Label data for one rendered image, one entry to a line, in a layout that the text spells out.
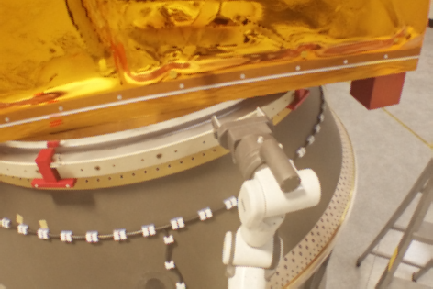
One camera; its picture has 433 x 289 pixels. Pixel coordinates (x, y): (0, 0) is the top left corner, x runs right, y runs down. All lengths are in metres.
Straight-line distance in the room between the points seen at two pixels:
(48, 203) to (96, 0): 0.57
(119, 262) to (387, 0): 1.02
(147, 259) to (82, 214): 0.22
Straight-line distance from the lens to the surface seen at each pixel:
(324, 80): 0.90
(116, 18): 0.67
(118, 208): 0.86
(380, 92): 1.12
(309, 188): 0.51
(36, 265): 1.08
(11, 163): 0.89
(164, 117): 0.77
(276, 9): 0.72
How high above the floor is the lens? 2.15
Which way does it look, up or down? 32 degrees down
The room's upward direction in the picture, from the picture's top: 5 degrees counter-clockwise
